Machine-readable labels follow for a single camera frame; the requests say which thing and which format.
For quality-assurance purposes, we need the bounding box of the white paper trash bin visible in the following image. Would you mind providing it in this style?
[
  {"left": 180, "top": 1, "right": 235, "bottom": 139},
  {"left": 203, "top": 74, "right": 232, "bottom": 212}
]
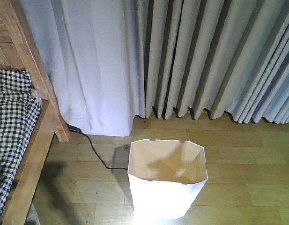
[{"left": 127, "top": 139, "right": 208, "bottom": 219}]

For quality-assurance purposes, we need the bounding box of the white curtain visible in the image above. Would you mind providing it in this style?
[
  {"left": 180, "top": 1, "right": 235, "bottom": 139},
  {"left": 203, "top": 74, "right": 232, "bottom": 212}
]
[{"left": 21, "top": 0, "right": 289, "bottom": 136}]

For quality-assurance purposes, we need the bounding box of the black white checkered bedding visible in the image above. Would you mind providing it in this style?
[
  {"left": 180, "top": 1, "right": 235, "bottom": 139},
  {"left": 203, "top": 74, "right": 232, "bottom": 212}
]
[{"left": 0, "top": 69, "right": 41, "bottom": 218}]

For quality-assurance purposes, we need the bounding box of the grey fluffy rug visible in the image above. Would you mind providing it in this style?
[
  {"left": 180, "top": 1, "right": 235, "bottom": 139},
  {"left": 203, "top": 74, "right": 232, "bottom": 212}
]
[{"left": 24, "top": 203, "right": 40, "bottom": 225}]

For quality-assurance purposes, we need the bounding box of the black floor power cable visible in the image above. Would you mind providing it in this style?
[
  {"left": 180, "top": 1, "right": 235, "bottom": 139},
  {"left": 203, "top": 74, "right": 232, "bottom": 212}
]
[{"left": 67, "top": 124, "right": 129, "bottom": 170}]

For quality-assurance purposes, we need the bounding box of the wooden bed frame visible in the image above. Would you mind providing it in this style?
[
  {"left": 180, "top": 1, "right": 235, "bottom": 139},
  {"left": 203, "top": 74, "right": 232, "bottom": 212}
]
[{"left": 0, "top": 0, "right": 69, "bottom": 225}]

